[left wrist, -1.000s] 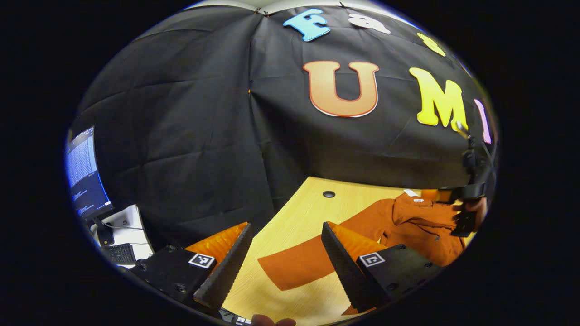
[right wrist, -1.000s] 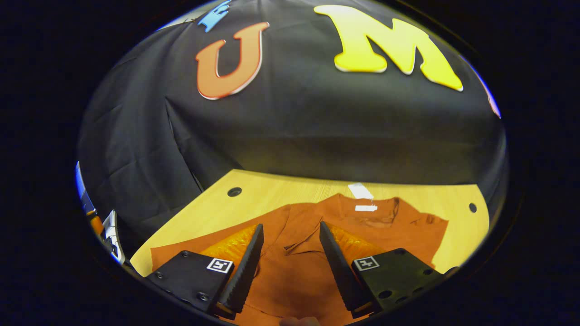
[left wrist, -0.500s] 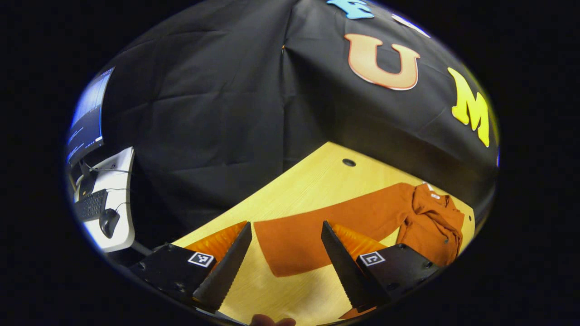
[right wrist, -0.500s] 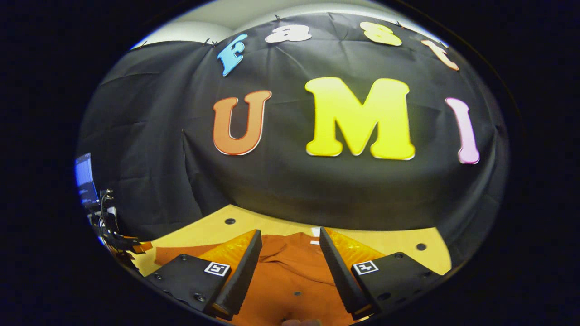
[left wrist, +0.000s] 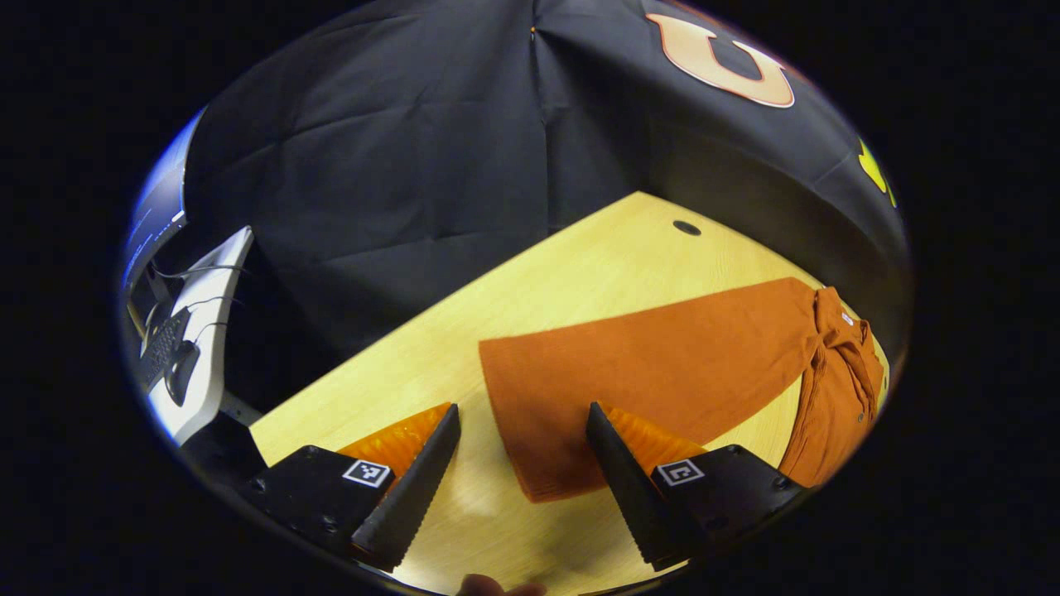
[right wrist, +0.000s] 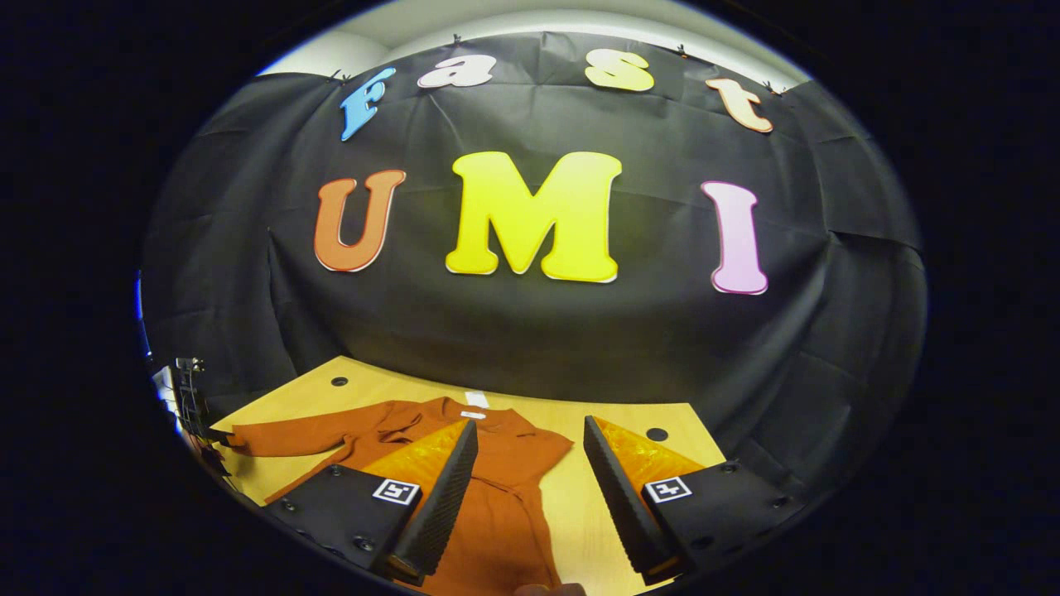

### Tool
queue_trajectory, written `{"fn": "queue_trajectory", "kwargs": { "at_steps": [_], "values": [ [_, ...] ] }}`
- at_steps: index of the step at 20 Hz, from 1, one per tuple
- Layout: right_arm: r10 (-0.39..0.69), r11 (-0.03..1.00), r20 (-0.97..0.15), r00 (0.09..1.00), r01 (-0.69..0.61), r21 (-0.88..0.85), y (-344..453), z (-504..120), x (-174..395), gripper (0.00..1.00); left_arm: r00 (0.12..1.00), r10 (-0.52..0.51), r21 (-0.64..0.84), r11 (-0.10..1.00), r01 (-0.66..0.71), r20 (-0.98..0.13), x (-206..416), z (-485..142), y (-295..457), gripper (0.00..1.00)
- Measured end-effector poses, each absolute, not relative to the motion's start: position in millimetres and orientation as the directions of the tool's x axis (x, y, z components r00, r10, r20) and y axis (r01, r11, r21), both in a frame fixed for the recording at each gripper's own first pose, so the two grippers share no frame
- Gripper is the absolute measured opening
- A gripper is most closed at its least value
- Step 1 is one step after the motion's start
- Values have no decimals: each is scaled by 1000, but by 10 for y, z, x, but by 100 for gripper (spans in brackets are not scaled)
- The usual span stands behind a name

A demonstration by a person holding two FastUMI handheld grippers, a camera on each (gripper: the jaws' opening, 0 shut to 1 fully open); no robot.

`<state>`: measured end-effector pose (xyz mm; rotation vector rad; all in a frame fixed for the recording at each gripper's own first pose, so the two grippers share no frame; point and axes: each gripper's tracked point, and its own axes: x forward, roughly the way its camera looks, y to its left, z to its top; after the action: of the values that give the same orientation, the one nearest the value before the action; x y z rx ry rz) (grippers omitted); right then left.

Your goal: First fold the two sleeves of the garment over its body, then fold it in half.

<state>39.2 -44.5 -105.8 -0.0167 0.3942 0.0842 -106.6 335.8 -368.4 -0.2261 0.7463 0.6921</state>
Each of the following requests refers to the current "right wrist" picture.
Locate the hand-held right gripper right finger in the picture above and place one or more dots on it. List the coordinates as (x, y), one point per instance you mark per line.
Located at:
(625, 505)

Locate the dark metal stand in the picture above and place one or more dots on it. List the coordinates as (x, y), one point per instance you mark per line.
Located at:
(192, 397)

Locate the orange knit shirt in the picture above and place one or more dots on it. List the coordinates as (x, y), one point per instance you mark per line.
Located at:
(505, 530)

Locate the black backdrop cloth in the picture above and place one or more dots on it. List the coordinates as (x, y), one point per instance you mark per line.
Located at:
(530, 331)

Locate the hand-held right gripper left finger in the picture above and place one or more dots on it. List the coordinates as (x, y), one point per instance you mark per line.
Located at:
(447, 505)

